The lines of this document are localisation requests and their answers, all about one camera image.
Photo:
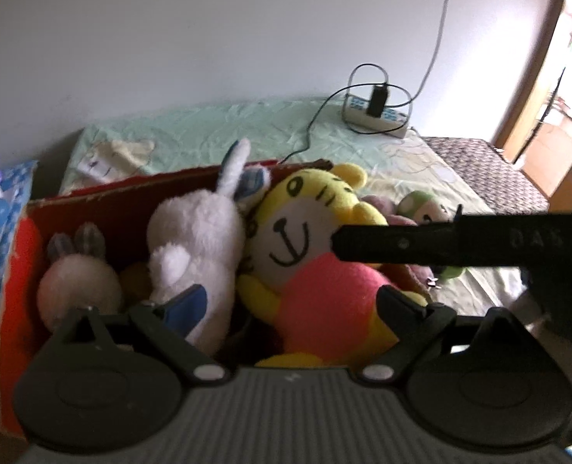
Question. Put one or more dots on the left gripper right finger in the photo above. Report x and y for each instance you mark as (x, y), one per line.
(419, 329)

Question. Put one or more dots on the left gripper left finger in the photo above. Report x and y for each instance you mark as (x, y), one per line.
(164, 330)

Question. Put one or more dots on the pink bear plush toy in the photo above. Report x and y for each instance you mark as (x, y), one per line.
(406, 277)

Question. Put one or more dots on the white rabbit plush toy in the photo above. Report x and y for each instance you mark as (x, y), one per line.
(198, 239)

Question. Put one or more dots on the yellow tiger plush toy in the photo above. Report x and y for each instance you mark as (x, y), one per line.
(323, 309)

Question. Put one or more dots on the green mushroom plush toy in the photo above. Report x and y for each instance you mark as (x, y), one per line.
(423, 208)

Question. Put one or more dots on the brown patterned mattress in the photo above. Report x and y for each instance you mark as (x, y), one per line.
(502, 187)

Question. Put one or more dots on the small brown-eared bunny plush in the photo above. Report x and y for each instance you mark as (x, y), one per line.
(78, 277)

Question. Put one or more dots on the red cardboard box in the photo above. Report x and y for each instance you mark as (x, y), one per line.
(86, 388)

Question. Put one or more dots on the pastel patterned bed sheet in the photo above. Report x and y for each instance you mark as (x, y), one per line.
(177, 139)

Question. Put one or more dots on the black charger adapter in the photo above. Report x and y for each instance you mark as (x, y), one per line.
(377, 101)

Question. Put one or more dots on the wooden door frame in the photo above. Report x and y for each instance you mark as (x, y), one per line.
(535, 135)

